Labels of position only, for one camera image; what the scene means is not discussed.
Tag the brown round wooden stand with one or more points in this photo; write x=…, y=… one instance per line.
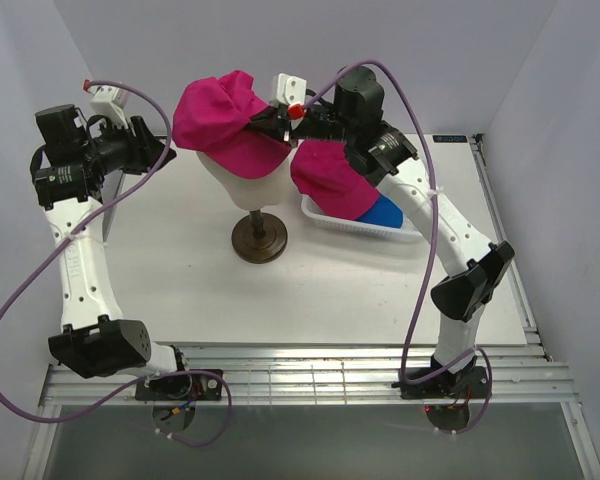
x=259, y=237

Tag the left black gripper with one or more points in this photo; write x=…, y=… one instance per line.
x=144, y=148

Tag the cream foam mannequin head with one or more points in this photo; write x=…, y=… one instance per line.
x=252, y=194

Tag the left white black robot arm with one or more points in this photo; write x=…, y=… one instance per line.
x=68, y=173

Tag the pink cap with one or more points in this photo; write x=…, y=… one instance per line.
x=320, y=170
x=212, y=117

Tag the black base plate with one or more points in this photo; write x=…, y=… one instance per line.
x=204, y=386
x=472, y=384

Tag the blue cap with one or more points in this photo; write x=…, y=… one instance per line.
x=383, y=213

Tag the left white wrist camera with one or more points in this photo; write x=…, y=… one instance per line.
x=109, y=102

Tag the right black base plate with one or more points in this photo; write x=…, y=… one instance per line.
x=472, y=384

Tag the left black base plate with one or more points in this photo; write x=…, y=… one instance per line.
x=204, y=386

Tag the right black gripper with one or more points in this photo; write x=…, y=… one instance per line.
x=269, y=122

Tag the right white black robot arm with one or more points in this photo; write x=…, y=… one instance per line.
x=464, y=266

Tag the aluminium rail frame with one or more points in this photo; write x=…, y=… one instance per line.
x=323, y=323

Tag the white plastic basket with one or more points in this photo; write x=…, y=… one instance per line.
x=405, y=234

